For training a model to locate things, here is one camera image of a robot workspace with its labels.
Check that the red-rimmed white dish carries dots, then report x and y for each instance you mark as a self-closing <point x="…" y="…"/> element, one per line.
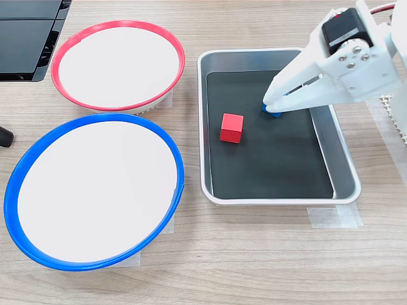
<point x="121" y="66"/>

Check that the silver metal tray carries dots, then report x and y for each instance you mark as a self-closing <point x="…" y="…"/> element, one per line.
<point x="345" y="165"/>

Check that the blue-rimmed white dish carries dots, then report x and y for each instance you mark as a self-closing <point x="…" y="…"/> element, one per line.
<point x="95" y="193"/>

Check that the black rounded object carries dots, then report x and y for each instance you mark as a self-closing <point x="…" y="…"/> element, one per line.
<point x="5" y="137"/>

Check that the clear tape piece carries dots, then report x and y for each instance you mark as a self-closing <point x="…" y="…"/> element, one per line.
<point x="381" y="127"/>
<point x="334" y="217"/>
<point x="169" y="99"/>
<point x="130" y="260"/>
<point x="169" y="225"/>

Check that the black flat device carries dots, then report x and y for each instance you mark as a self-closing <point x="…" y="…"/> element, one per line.
<point x="22" y="44"/>

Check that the black tray liner mat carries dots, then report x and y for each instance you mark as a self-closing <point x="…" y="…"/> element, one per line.
<point x="273" y="159"/>

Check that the red cube block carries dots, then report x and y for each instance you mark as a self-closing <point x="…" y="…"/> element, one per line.
<point x="231" y="127"/>

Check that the blue cube block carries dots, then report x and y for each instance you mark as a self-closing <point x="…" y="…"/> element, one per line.
<point x="276" y="114"/>

